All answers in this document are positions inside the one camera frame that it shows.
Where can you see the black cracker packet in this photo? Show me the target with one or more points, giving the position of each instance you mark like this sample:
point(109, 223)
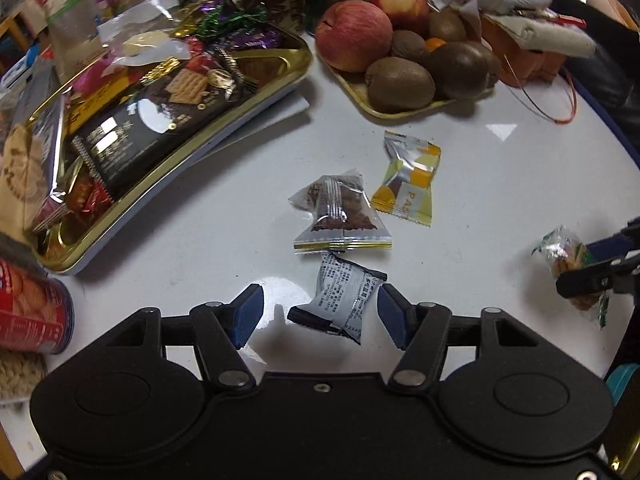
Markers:
point(150, 130)

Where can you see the clear brown cookie packet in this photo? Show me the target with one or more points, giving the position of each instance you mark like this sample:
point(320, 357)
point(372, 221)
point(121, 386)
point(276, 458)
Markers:
point(340, 212)

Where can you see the orange fabric item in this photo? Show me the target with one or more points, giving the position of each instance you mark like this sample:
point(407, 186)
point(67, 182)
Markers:
point(525, 62)

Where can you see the yellow and silver snack packet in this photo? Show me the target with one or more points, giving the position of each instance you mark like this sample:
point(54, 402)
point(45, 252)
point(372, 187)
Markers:
point(407, 180)

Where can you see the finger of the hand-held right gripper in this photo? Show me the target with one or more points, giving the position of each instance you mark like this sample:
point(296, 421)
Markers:
point(590, 280)
point(610, 245)

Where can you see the small orange tangerine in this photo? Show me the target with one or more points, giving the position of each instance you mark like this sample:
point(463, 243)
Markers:
point(435, 45)

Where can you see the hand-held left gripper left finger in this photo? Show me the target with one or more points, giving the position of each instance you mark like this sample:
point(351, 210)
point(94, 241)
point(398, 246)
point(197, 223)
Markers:
point(247, 315)

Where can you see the red biscuit tin can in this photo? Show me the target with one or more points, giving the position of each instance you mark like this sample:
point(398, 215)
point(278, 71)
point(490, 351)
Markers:
point(30, 310)

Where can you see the brown kiwi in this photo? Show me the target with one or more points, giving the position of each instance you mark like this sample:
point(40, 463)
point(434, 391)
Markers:
point(447, 25)
point(407, 42)
point(400, 85)
point(460, 67)

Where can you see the clear green snack packet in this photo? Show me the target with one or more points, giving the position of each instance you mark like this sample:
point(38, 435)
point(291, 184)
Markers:
point(567, 260)

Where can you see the beige fruit tray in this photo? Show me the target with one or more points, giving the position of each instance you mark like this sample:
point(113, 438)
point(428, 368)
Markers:
point(380, 112)

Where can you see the small red apple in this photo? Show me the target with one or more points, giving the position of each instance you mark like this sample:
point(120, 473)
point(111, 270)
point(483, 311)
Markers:
point(400, 2)

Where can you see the beige cookie bag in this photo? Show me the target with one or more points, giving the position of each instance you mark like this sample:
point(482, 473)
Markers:
point(22, 180)

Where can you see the clear zip bag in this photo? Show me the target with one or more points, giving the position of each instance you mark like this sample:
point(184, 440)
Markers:
point(85, 15)

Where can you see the black and white snack packet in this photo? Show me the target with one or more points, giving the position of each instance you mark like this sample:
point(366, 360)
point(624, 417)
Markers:
point(340, 300)

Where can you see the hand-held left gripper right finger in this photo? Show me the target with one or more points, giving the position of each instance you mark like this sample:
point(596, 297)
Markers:
point(392, 317)

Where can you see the silver-gold twisted candy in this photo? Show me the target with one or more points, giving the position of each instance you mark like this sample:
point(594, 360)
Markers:
point(222, 77)

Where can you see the green tinsel candy wrapper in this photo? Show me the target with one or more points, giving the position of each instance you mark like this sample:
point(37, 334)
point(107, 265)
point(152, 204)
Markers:
point(225, 20)

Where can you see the red candy wrapper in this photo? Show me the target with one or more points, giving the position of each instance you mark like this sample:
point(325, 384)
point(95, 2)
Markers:
point(92, 195)

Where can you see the teal container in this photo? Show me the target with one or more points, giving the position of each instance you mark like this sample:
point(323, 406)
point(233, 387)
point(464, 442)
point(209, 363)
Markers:
point(622, 382)

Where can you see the white cloth item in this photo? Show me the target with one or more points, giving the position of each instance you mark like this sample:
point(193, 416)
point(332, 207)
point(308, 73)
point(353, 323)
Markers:
point(525, 30)

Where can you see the gold metal tray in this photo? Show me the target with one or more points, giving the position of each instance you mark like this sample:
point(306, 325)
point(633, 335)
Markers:
point(270, 67)

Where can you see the large red apple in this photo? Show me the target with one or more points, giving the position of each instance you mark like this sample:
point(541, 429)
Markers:
point(352, 35)

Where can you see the grey-brown snack packet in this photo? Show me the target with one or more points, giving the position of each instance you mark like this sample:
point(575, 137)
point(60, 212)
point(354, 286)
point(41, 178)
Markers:
point(47, 110)

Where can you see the dark cloth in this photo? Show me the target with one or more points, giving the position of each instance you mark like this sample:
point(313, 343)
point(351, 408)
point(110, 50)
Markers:
point(600, 70)

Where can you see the gold metal tin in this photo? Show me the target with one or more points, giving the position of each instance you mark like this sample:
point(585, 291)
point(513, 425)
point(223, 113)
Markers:
point(627, 435)

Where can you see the glass peanut jar green lid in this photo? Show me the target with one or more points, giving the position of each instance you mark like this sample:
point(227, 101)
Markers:
point(20, 372)

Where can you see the purple candy wrapper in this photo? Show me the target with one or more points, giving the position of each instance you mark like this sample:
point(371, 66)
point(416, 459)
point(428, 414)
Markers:
point(255, 37)

